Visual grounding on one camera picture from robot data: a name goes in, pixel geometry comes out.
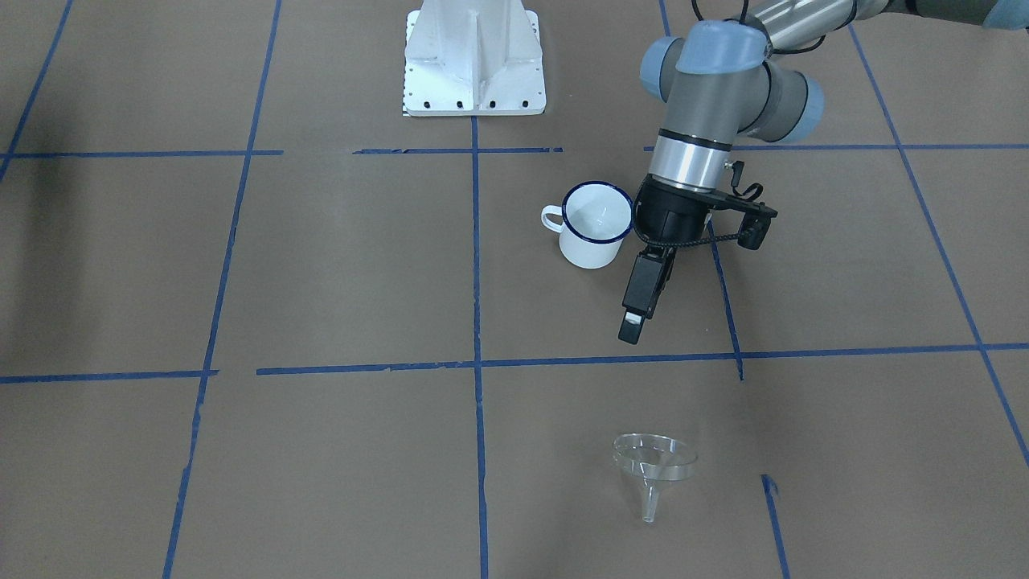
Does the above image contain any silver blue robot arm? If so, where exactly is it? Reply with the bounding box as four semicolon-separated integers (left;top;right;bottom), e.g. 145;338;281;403
620;1;1027;343

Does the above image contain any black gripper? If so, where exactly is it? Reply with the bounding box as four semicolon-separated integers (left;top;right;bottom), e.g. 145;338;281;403
618;179;712;343

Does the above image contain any clear plastic funnel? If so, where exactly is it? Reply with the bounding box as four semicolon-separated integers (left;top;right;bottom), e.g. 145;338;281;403
613;433;699;524

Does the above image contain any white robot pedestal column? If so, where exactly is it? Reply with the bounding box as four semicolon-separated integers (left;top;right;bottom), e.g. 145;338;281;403
402;1;547;117

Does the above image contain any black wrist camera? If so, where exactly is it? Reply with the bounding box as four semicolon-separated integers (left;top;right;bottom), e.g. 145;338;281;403
710;160;778;252

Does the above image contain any white enamel cup blue rim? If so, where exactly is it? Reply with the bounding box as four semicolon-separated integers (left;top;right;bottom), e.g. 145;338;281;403
540;180;633;269

